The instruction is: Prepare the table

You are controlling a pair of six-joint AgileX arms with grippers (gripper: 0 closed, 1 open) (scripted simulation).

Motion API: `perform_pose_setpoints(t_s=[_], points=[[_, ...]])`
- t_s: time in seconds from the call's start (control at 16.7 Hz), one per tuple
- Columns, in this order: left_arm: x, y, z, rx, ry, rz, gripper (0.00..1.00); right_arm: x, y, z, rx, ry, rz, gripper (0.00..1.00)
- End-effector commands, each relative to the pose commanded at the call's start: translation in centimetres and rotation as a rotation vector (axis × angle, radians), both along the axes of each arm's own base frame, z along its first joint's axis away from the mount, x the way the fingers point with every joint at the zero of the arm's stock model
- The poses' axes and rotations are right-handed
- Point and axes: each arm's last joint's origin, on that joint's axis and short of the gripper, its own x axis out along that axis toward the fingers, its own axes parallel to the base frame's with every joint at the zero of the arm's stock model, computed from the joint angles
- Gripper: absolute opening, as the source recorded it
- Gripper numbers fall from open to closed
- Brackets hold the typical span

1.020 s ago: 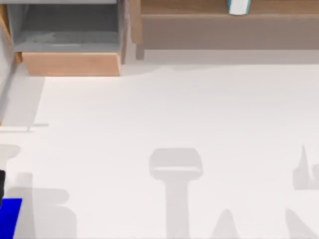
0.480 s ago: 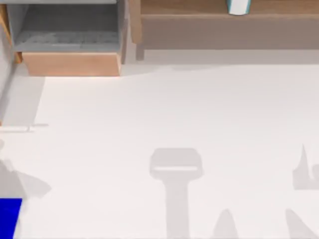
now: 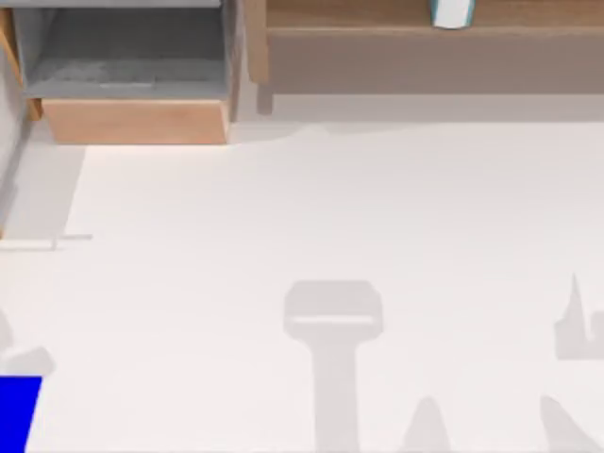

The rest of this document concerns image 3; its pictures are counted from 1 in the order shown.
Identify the pale wooden drawer front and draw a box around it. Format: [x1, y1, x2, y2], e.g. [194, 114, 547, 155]
[40, 97, 229, 145]

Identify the white and teal cup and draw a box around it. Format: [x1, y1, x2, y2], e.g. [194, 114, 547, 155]
[428, 0, 477, 30]

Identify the wooden cupboard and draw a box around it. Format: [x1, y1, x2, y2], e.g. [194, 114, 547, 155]
[0, 8, 44, 122]

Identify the wooden open shelf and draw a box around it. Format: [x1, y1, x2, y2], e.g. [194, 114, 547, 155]
[243, 0, 604, 116]

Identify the flat blue square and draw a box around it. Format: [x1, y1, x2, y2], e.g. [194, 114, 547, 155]
[0, 376, 43, 453]

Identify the grey pulled-out drawer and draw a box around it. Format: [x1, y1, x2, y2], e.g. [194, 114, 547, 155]
[9, 0, 237, 125]

